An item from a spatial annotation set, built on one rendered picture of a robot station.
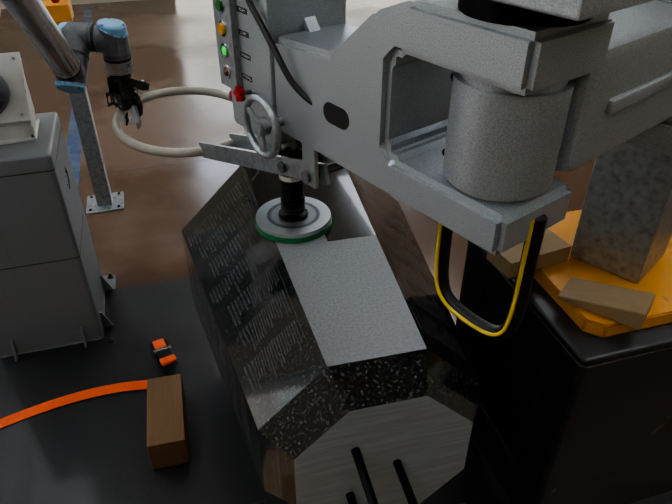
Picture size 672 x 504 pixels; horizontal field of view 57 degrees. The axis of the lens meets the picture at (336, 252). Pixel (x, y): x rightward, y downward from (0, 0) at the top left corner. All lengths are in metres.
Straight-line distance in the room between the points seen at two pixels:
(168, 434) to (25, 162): 1.02
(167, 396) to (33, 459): 0.48
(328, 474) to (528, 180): 0.79
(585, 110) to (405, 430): 0.75
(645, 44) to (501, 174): 0.35
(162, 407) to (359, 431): 1.02
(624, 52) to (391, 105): 0.39
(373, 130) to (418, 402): 0.58
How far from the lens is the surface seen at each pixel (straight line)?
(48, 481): 2.31
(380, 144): 1.19
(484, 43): 0.96
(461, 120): 1.03
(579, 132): 1.13
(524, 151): 1.02
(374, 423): 1.36
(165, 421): 2.19
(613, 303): 1.63
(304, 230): 1.68
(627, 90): 1.23
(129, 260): 3.18
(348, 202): 1.86
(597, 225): 1.74
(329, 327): 1.41
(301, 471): 1.42
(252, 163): 1.73
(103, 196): 3.64
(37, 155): 2.31
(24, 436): 2.47
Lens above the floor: 1.76
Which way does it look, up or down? 35 degrees down
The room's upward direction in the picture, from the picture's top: straight up
